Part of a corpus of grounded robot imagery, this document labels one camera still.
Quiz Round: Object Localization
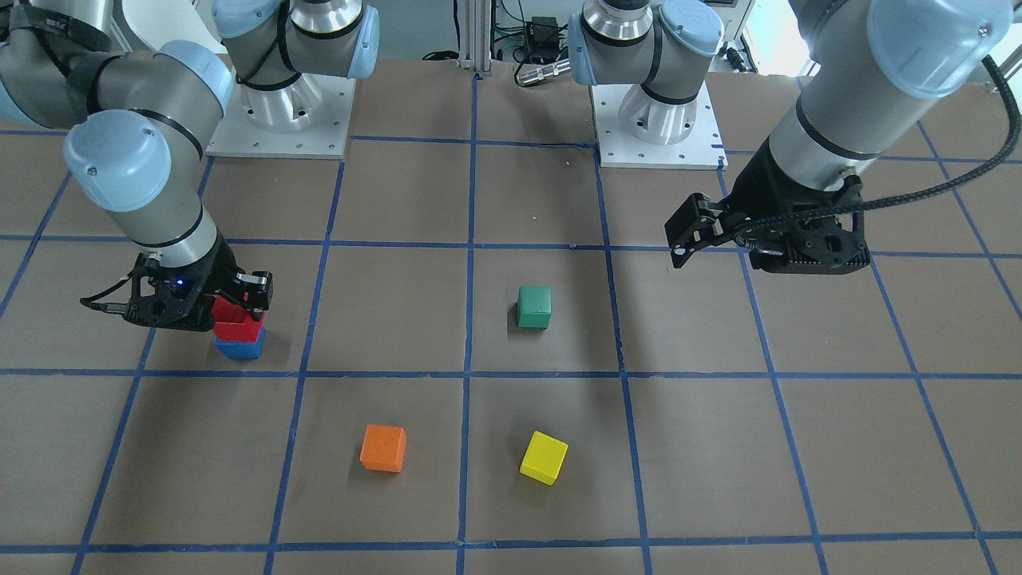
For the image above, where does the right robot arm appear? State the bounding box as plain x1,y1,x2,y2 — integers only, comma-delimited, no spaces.
1,1,380,331

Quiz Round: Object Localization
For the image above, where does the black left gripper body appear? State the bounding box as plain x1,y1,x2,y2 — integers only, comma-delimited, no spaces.
664,141,871,276

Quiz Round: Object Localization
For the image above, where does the aluminium frame post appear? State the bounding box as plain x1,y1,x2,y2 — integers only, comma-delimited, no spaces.
454,0,493,77

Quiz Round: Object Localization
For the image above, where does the orange wooden block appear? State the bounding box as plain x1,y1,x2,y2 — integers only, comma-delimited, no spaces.
360,423,406,474

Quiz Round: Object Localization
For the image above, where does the yellow wooden block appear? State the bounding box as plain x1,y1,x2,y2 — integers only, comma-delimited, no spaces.
519,430,568,486

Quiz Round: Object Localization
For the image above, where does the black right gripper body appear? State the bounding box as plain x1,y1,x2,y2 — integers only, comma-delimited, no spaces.
80,239,273,331

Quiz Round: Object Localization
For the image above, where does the blue wooden block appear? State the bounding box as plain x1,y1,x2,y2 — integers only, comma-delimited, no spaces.
214,331,265,360

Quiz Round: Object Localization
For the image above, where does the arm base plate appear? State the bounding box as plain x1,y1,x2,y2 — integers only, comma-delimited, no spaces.
590,84,729,170
207,73,357,160

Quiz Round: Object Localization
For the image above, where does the black power adapter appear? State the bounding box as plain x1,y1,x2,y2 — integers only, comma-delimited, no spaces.
523,16,561,65

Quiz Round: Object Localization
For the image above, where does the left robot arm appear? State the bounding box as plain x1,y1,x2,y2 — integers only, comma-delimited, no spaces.
567,1,1020,276

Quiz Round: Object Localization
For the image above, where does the red wooden block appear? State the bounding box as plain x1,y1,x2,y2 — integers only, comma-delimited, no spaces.
212,297,265,343

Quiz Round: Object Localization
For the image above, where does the green wooden block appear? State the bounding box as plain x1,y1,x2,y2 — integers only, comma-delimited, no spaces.
516,285,553,330

